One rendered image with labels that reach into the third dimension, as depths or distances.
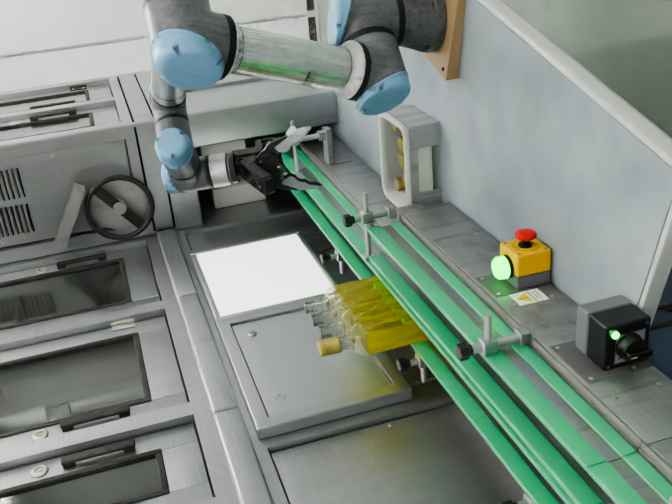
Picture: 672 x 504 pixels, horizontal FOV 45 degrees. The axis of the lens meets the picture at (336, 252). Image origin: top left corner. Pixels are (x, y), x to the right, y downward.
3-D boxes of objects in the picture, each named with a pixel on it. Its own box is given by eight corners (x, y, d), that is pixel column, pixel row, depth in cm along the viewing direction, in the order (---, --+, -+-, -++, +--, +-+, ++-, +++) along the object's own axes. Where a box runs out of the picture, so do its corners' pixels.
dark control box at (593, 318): (619, 335, 135) (574, 346, 133) (622, 292, 131) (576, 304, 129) (650, 360, 128) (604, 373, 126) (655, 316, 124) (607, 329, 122)
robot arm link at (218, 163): (207, 164, 181) (215, 195, 185) (227, 161, 180) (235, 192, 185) (209, 148, 187) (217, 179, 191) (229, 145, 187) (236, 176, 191)
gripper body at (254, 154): (279, 134, 187) (228, 143, 188) (280, 152, 180) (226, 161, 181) (285, 163, 192) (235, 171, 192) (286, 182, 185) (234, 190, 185)
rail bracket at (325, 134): (347, 161, 254) (278, 174, 249) (343, 109, 247) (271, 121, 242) (352, 166, 250) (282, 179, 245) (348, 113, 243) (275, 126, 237)
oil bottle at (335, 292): (408, 288, 193) (322, 308, 188) (407, 267, 190) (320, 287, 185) (418, 299, 188) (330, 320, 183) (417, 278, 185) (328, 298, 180)
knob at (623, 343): (639, 353, 126) (653, 365, 124) (614, 360, 125) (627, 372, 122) (641, 329, 125) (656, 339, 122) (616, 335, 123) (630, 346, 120)
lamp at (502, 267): (502, 271, 155) (488, 275, 154) (502, 250, 153) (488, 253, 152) (513, 281, 151) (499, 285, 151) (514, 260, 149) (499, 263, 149)
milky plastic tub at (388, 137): (413, 187, 212) (381, 193, 210) (409, 103, 202) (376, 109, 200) (441, 210, 197) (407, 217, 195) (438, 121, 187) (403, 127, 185)
